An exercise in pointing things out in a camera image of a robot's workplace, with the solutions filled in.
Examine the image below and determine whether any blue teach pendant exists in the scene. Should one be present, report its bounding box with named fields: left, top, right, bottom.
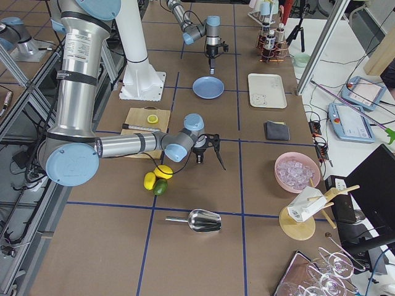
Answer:
left=328, top=103, right=375, bottom=144
left=341, top=76, right=386, bottom=111

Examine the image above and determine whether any cream bear tray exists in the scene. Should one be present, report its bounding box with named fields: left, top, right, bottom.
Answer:
left=247, top=73, right=287, bottom=109

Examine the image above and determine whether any black camera tripod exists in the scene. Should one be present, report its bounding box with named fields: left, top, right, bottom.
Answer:
left=286, top=0, right=310, bottom=52

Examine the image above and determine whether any pink bowl of ice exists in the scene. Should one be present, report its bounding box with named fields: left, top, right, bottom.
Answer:
left=274, top=152, right=321, bottom=193

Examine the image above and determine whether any aluminium frame post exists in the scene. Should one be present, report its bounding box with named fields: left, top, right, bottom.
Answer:
left=296, top=0, right=350, bottom=96

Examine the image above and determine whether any blue teach pendant far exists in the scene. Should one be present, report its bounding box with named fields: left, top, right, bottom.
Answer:
left=341, top=76, right=386, bottom=111

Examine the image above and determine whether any white paper carton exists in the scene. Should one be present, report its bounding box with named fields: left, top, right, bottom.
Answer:
left=286, top=186, right=326, bottom=223

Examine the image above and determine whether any blue teach pendant near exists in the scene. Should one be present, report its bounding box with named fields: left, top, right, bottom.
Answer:
left=328, top=103, right=375, bottom=144

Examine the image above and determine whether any clear wine glass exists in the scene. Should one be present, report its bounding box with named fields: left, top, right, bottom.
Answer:
left=314, top=247, right=366, bottom=279

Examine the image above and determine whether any yellow lemon lower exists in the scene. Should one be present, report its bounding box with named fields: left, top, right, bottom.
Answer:
left=143, top=172, right=156, bottom=191

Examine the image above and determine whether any dark drink bottle left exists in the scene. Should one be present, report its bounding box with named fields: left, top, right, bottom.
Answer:
left=260, top=22, right=270, bottom=49

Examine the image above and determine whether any lemon half slice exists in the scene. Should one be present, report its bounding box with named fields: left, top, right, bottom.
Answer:
left=146, top=114, right=159, bottom=125

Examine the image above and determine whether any black monitor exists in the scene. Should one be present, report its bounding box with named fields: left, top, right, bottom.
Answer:
left=338, top=144, right=394, bottom=255

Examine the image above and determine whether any yellow lemon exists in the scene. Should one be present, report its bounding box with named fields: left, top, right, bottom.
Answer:
left=143, top=172, right=156, bottom=191
left=154, top=165, right=173, bottom=179

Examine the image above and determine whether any dark drink bottle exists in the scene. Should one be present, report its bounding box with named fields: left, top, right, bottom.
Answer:
left=260, top=22, right=270, bottom=49
left=264, top=30, right=275, bottom=51
left=275, top=23, right=285, bottom=43

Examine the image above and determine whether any copper wire bottle rack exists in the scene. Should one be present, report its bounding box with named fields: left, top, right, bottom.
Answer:
left=256, top=34, right=288, bottom=62

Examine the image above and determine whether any wooden cutting board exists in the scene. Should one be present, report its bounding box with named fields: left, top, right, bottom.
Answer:
left=121, top=107, right=171, bottom=160

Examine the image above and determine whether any yellow lemon upper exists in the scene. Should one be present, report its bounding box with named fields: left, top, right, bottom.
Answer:
left=154, top=165, right=173, bottom=179

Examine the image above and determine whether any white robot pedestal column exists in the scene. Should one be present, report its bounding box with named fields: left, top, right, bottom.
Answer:
left=115, top=0, right=166, bottom=101

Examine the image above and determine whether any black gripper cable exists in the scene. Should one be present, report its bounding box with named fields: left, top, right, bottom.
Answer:
left=144, top=134, right=227, bottom=181

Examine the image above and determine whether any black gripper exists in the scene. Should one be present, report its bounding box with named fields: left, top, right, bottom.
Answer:
left=194, top=144, right=207, bottom=164
left=206, top=44, right=218, bottom=75

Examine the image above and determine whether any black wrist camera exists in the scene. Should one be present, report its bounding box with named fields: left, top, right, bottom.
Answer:
left=206, top=134, right=220, bottom=152

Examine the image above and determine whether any dark drink bottle right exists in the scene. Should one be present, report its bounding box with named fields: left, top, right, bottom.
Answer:
left=275, top=23, right=285, bottom=43

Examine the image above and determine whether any white cup rack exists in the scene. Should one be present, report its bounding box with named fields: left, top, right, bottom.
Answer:
left=247, top=0, right=283, bottom=24

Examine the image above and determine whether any dark drink bottle middle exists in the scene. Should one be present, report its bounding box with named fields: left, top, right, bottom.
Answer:
left=264, top=30, right=275, bottom=51

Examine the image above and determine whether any green lime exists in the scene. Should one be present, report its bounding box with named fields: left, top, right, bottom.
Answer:
left=152, top=179, right=168, bottom=196

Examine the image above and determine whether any blue round plate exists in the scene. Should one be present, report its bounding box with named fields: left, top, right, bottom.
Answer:
left=192, top=76, right=225, bottom=99

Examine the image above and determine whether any mint green bowl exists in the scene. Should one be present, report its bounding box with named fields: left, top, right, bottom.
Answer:
left=293, top=52, right=310, bottom=68

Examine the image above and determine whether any steel cylinder muddler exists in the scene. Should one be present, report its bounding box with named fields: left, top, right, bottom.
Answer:
left=122, top=123, right=160, bottom=132

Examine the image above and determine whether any steel ice scoop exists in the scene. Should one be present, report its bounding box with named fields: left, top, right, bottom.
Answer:
left=165, top=209, right=222, bottom=233

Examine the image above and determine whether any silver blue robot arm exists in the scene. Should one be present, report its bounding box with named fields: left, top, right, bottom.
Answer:
left=167, top=0, right=228, bottom=75
left=38, top=1, right=206, bottom=186

